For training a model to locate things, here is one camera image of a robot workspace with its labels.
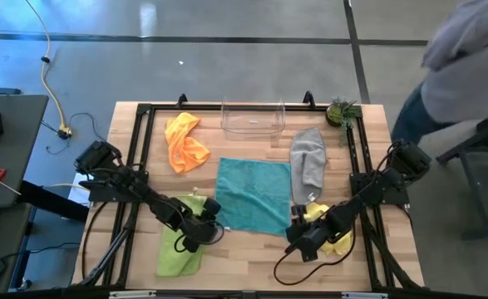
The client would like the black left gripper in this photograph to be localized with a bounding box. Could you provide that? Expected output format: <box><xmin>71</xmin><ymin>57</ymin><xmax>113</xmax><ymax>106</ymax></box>
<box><xmin>176</xmin><ymin>207</ymin><xmax>224</xmax><ymax>254</ymax></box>

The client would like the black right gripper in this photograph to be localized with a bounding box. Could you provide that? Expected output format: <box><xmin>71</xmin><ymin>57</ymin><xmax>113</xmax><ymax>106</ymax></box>
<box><xmin>285</xmin><ymin>223</ymin><xmax>334</xmax><ymax>263</ymax></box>

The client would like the teal microfiber towel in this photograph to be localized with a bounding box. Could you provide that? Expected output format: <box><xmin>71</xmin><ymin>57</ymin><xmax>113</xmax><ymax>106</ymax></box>
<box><xmin>214</xmin><ymin>156</ymin><xmax>293</xmax><ymax>238</ymax></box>

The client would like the grey microfiber towel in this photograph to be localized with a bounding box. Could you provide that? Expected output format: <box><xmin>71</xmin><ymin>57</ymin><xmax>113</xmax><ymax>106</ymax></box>
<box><xmin>288</xmin><ymin>126</ymin><xmax>328</xmax><ymax>205</ymax></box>

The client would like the green microfiber towel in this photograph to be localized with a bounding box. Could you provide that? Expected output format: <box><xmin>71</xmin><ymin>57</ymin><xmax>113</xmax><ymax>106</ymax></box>
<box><xmin>155</xmin><ymin>193</ymin><xmax>209</xmax><ymax>278</ymax></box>

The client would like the orange microfiber towel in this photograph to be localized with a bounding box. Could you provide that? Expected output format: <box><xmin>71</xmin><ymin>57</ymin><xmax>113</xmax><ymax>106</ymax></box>
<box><xmin>164</xmin><ymin>111</ymin><xmax>211</xmax><ymax>174</ymax></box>

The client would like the white paper sheet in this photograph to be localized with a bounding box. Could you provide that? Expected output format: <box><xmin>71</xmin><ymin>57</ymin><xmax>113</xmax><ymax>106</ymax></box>
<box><xmin>73</xmin><ymin>172</ymin><xmax>95</xmax><ymax>207</ymax></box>

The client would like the clear plastic bin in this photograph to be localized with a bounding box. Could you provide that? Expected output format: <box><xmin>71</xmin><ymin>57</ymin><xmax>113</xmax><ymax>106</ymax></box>
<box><xmin>219</xmin><ymin>97</ymin><xmax>287</xmax><ymax>136</ymax></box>

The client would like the small potted green plant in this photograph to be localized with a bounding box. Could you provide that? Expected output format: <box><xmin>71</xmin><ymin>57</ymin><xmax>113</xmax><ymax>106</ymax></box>
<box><xmin>324</xmin><ymin>96</ymin><xmax>363</xmax><ymax>146</ymax></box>

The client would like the black desk beam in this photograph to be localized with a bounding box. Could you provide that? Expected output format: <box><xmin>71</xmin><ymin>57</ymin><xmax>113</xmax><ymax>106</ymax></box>
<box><xmin>18</xmin><ymin>180</ymin><xmax>91</xmax><ymax>223</ymax></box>

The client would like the dark low desk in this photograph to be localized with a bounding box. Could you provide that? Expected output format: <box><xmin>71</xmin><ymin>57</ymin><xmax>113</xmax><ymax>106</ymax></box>
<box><xmin>0</xmin><ymin>202</ymin><xmax>35</xmax><ymax>294</ymax></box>

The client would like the grey side desk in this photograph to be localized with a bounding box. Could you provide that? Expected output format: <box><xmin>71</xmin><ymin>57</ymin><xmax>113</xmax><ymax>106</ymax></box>
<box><xmin>0</xmin><ymin>94</ymin><xmax>49</xmax><ymax>208</ymax></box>

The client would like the person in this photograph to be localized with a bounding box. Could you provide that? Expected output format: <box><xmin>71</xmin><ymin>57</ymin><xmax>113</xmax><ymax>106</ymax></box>
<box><xmin>391</xmin><ymin>0</ymin><xmax>488</xmax><ymax>145</ymax></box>

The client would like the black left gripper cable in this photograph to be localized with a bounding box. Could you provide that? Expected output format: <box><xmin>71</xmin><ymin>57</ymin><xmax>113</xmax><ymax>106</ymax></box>
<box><xmin>173</xmin><ymin>219</ymin><xmax>226</xmax><ymax>253</ymax></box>

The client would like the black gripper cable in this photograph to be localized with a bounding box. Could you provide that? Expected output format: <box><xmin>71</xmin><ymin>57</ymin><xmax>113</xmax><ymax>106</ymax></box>
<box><xmin>173</xmin><ymin>219</ymin><xmax>226</xmax><ymax>253</ymax></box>
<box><xmin>273</xmin><ymin>223</ymin><xmax>357</xmax><ymax>287</ymax></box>

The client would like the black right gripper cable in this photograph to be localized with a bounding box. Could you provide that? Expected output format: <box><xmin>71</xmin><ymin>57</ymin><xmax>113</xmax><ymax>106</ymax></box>
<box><xmin>273</xmin><ymin>223</ymin><xmax>357</xmax><ymax>287</ymax></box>

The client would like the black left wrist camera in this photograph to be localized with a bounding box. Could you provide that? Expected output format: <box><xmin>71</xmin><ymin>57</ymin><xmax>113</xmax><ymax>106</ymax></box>
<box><xmin>200</xmin><ymin>197</ymin><xmax>223</xmax><ymax>218</ymax></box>

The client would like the white strip bracket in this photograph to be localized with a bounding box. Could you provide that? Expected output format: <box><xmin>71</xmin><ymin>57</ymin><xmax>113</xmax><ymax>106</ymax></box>
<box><xmin>342</xmin><ymin>292</ymin><xmax>389</xmax><ymax>299</ymax></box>
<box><xmin>109</xmin><ymin>290</ymin><xmax>157</xmax><ymax>299</ymax></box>

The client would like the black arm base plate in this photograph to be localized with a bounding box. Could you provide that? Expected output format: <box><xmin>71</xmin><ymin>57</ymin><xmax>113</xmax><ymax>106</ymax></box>
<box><xmin>87</xmin><ymin>182</ymin><xmax>150</xmax><ymax>203</ymax></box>
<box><xmin>349</xmin><ymin>172</ymin><xmax>411</xmax><ymax>205</ymax></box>

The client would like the black aluminium rail frame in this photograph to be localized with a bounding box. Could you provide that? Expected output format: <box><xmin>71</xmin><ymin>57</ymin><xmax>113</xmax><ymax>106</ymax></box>
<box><xmin>71</xmin><ymin>91</ymin><xmax>427</xmax><ymax>299</ymax></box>

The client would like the yellow floor cable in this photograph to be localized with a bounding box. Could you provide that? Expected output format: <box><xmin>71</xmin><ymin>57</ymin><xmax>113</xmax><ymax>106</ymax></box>
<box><xmin>24</xmin><ymin>0</ymin><xmax>73</xmax><ymax>140</ymax></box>

